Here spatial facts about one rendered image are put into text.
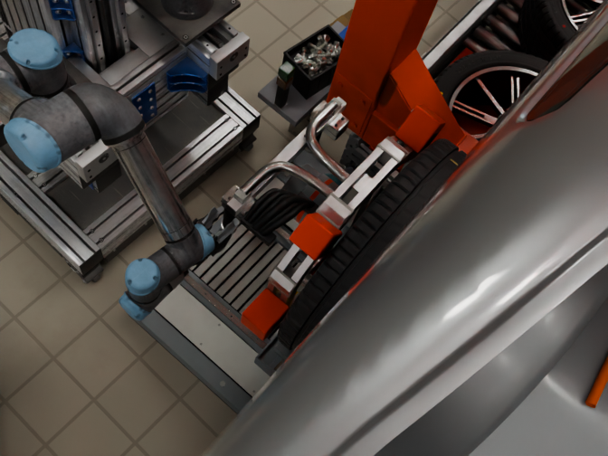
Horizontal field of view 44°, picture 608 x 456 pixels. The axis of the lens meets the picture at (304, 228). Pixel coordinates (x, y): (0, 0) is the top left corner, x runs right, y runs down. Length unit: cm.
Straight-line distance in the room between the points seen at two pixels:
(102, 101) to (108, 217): 110
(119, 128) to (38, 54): 42
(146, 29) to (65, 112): 86
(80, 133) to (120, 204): 109
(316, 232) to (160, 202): 35
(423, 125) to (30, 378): 158
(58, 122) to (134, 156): 18
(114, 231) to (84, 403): 58
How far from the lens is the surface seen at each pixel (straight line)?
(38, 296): 275
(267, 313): 176
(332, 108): 188
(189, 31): 221
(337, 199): 163
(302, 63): 250
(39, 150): 150
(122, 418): 261
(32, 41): 194
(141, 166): 160
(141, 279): 166
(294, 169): 177
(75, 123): 152
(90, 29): 215
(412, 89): 220
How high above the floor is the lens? 257
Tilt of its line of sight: 66 degrees down
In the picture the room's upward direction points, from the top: 19 degrees clockwise
